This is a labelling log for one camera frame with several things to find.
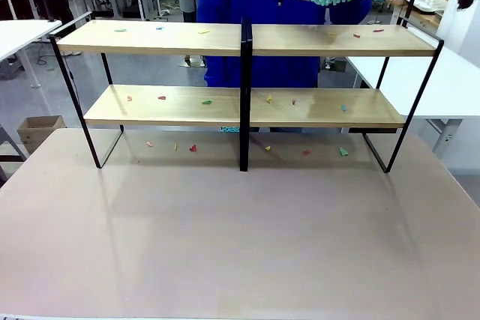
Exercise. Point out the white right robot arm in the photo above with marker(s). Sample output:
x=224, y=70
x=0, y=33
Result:
x=461, y=27

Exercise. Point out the brown wooden workbench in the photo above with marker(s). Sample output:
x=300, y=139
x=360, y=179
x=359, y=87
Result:
x=423, y=16

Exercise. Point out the wooden shelf board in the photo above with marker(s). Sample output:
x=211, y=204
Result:
x=180, y=110
x=322, y=114
x=300, y=43
x=150, y=40

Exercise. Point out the white table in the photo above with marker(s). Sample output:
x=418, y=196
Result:
x=18, y=35
x=442, y=84

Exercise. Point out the green paper scrap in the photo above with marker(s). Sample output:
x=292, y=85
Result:
x=206, y=102
x=343, y=151
x=120, y=30

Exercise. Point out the two-tier wooden metal shelf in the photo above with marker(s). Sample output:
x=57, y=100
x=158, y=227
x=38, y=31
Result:
x=244, y=110

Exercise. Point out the teal patterned item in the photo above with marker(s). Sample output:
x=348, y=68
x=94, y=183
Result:
x=229, y=129

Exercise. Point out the blue paper scrap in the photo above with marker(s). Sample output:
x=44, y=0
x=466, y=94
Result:
x=160, y=28

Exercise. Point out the cardboard box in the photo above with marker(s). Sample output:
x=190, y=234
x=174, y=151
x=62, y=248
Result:
x=39, y=130

